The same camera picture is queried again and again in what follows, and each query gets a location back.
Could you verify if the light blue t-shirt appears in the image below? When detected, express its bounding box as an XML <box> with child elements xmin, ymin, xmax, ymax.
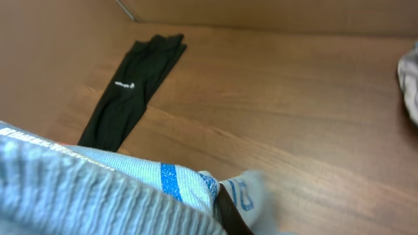
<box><xmin>1</xmin><ymin>122</ymin><xmax>278</xmax><ymax>234</ymax></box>

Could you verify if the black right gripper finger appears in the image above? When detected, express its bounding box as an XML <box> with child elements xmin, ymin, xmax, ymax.
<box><xmin>216</xmin><ymin>184</ymin><xmax>253</xmax><ymax>235</ymax></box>

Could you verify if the beige folded garment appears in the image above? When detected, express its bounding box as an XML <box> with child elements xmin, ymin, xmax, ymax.
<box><xmin>397</xmin><ymin>42</ymin><xmax>417</xmax><ymax>125</ymax></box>

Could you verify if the black folded garment with logo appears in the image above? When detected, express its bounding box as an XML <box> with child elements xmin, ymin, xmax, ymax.
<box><xmin>78</xmin><ymin>34</ymin><xmax>187</xmax><ymax>152</ymax></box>

